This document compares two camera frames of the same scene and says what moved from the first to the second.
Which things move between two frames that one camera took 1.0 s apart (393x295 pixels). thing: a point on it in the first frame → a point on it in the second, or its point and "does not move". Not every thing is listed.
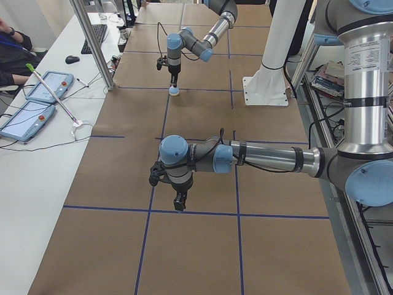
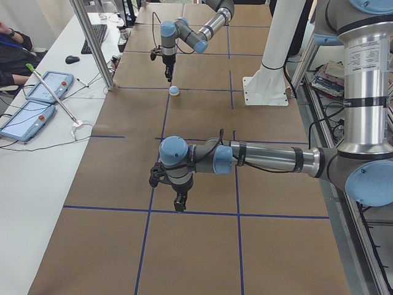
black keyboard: x=99 y=30 does not move
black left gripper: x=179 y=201 does not move
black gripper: x=161 y=61 → x=155 y=52
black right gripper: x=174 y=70 → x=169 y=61
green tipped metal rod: x=30 y=67 does not move
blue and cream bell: x=174 y=91 does not move
